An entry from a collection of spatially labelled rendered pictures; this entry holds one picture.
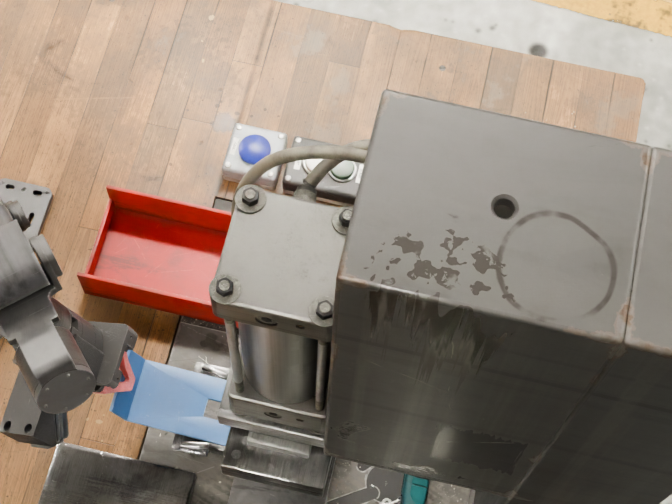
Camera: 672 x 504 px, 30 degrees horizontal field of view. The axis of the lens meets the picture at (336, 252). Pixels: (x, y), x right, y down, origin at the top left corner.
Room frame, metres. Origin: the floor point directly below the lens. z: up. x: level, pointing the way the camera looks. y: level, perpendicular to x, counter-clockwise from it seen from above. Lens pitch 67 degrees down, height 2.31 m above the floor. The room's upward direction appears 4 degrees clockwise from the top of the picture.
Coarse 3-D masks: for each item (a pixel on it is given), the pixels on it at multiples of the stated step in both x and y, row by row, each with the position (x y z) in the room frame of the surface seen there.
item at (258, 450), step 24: (240, 432) 0.30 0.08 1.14; (264, 432) 0.30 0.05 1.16; (288, 432) 0.29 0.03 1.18; (240, 456) 0.28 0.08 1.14; (264, 456) 0.28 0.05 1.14; (288, 456) 0.28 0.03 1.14; (312, 456) 0.28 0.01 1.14; (264, 480) 0.26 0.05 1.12; (288, 480) 0.26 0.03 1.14; (312, 480) 0.26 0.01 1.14
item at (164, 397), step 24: (144, 360) 0.41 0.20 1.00; (144, 384) 0.38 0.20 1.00; (168, 384) 0.39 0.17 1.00; (192, 384) 0.39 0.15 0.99; (216, 384) 0.39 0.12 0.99; (120, 408) 0.35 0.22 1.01; (144, 408) 0.36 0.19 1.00; (168, 408) 0.36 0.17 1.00; (192, 408) 0.36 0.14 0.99; (192, 432) 0.33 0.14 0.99; (216, 432) 0.34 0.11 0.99
